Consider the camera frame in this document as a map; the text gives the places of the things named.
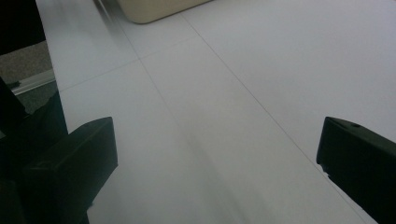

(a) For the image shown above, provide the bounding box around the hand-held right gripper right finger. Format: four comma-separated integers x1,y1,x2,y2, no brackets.
316,116,396,224

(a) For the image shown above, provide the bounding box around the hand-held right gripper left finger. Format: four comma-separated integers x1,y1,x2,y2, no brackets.
21,116,119,224

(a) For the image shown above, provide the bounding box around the beige plastic storage basket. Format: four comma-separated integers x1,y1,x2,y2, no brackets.
116,0,214,25

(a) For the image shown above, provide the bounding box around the black curtain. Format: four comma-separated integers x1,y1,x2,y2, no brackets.
0,0,47,57

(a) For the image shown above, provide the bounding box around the aluminium rail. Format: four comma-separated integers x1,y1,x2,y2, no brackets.
10,68,57,96

